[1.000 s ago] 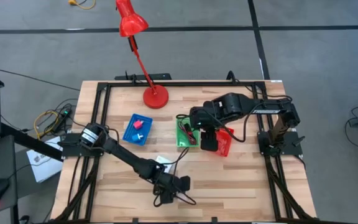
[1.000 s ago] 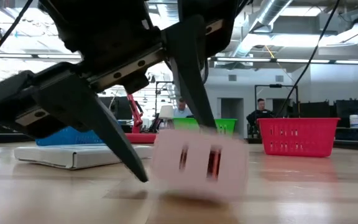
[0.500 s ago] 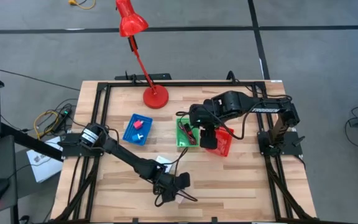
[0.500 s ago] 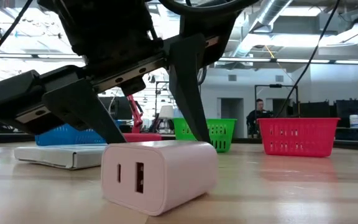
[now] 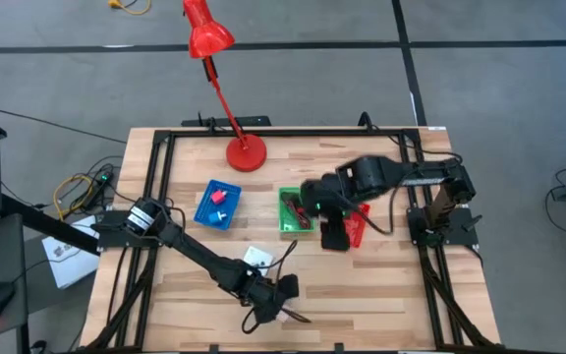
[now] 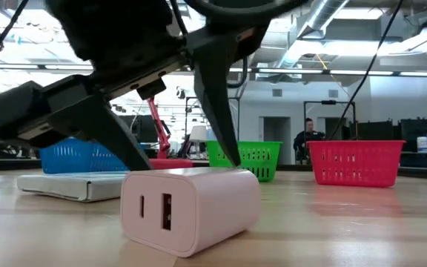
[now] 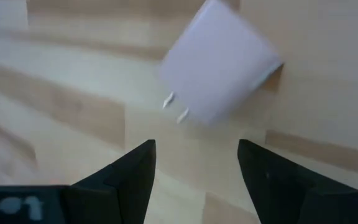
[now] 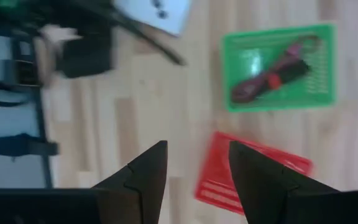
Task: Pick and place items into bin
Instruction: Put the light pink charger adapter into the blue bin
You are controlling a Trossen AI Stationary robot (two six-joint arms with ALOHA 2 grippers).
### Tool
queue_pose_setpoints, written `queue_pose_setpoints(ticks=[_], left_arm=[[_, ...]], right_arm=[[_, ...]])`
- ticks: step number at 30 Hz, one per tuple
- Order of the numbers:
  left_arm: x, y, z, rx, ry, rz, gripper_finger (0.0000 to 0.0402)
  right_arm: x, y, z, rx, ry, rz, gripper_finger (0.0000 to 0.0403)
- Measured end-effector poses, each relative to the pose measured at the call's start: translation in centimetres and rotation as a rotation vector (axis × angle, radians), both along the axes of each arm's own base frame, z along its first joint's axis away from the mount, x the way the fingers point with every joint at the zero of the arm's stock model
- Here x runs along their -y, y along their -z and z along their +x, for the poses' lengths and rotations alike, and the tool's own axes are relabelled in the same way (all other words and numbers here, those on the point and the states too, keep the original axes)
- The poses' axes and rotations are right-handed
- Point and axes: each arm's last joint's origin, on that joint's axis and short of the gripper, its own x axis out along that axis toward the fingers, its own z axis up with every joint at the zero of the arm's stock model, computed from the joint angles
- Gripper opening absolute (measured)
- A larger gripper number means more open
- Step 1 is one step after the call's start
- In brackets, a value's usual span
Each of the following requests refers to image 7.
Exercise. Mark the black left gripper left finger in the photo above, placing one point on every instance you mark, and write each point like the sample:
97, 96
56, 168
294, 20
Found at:
120, 193

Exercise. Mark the lilac charger cube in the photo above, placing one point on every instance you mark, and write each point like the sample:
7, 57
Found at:
216, 62

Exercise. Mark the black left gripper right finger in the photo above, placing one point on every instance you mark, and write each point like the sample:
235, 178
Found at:
284, 193

